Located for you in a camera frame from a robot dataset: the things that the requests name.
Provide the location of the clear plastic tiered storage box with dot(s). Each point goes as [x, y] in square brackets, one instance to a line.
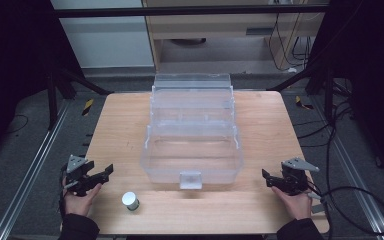
[191, 140]

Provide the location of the black horizontal metal bar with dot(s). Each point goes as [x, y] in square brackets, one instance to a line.
[186, 10]

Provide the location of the yellow black striped tape marker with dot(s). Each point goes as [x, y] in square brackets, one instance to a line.
[302, 103]
[87, 106]

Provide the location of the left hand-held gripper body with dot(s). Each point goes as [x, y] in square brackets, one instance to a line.
[80, 181]

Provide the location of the person's right hand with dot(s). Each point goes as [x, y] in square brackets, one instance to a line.
[295, 205]

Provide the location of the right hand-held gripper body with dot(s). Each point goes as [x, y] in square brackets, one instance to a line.
[295, 176]

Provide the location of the person's left hand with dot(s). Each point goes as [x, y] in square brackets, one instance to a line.
[78, 203]

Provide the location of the white cabinet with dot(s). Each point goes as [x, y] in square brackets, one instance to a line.
[106, 36]

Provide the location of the aluminium floor rail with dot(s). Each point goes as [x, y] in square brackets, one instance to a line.
[30, 173]
[353, 173]

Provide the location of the light wooden desk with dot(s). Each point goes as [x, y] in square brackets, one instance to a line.
[220, 30]

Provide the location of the black metal stand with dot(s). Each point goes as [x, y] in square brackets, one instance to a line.
[323, 83]
[55, 83]

